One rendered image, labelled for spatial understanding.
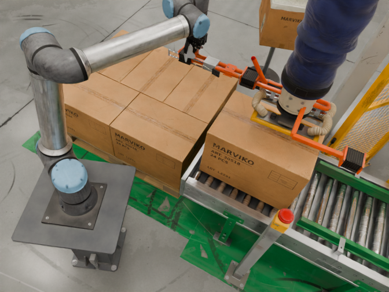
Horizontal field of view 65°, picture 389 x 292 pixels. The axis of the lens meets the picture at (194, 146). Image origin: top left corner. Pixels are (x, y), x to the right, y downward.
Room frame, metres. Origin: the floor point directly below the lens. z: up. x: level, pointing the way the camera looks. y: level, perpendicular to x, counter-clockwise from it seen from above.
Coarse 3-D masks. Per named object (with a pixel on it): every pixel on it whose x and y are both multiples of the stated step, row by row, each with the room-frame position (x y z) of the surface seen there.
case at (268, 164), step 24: (240, 96) 1.42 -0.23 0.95; (216, 120) 1.19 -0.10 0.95; (240, 120) 1.22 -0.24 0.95; (216, 144) 1.07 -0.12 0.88; (240, 144) 1.04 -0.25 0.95; (264, 144) 1.07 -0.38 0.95; (288, 144) 1.10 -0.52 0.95; (216, 168) 1.05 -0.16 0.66; (240, 168) 1.01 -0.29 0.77; (264, 168) 0.97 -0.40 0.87; (288, 168) 0.94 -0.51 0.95; (312, 168) 0.97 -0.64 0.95; (264, 192) 0.94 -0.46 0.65; (288, 192) 0.90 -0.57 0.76
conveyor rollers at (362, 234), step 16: (192, 176) 1.04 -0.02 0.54; (208, 176) 1.06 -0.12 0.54; (320, 176) 1.21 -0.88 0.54; (352, 192) 1.13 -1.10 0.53; (256, 208) 0.89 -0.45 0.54; (272, 208) 0.91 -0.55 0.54; (288, 208) 0.92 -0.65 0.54; (304, 208) 0.94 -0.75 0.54; (320, 208) 0.96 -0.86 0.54; (336, 208) 0.98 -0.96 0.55; (352, 208) 1.00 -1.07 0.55; (368, 208) 1.02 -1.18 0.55; (384, 208) 1.04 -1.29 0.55; (320, 224) 0.85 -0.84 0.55; (336, 224) 0.87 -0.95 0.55; (352, 224) 0.88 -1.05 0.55; (368, 224) 0.90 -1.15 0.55; (384, 272) 0.63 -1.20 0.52
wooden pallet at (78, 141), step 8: (72, 136) 1.50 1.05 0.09; (80, 144) 1.48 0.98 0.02; (88, 144) 1.49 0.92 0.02; (96, 152) 1.42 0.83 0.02; (104, 152) 1.37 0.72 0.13; (112, 160) 1.35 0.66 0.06; (120, 160) 1.32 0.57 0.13; (136, 168) 1.27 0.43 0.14; (136, 176) 1.27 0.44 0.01; (144, 176) 1.27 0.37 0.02; (152, 176) 1.22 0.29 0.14; (152, 184) 1.21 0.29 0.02; (160, 184) 1.22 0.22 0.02; (168, 192) 1.16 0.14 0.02; (176, 192) 1.14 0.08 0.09
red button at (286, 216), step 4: (280, 212) 0.63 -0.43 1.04; (284, 212) 0.64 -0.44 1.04; (288, 212) 0.64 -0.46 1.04; (280, 216) 0.61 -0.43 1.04; (284, 216) 0.62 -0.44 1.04; (288, 216) 0.62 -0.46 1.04; (292, 216) 0.62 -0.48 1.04; (280, 220) 0.60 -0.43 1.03; (284, 220) 0.60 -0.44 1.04; (288, 220) 0.60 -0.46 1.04; (292, 220) 0.61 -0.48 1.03
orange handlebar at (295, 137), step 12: (192, 60) 1.30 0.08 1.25; (228, 72) 1.23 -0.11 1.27; (240, 72) 1.25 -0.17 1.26; (264, 84) 1.18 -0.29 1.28; (276, 84) 1.20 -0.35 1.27; (300, 108) 1.05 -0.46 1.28; (324, 108) 1.08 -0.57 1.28; (300, 120) 0.98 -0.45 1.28; (312, 144) 0.85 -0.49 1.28; (336, 156) 0.81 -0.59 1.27
